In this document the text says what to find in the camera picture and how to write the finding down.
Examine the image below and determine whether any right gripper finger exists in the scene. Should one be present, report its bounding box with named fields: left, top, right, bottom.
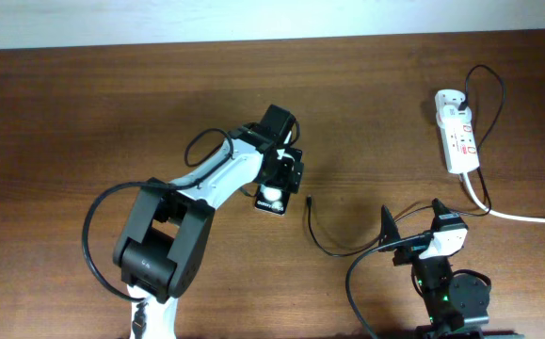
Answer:
left=378, top=205, right=401, bottom=251
left=431, top=199, right=460, bottom=220

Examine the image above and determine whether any black smartphone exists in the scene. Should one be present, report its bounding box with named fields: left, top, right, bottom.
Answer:
left=254, top=185, right=290, bottom=216

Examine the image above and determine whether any black charger cable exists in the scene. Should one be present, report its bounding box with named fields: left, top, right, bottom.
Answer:
left=305, top=64, right=506, bottom=258

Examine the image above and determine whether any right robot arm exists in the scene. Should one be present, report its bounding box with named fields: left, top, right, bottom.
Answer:
left=380, top=199, right=491, bottom=338

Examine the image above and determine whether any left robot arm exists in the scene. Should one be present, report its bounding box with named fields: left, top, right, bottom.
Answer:
left=113, top=105, right=304, bottom=338

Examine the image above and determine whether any white power strip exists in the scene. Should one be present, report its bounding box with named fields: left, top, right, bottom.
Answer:
left=435, top=89, right=479, bottom=175

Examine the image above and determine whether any white power strip cord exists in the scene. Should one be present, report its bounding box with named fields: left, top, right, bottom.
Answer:
left=459, top=171, right=545, bottom=227

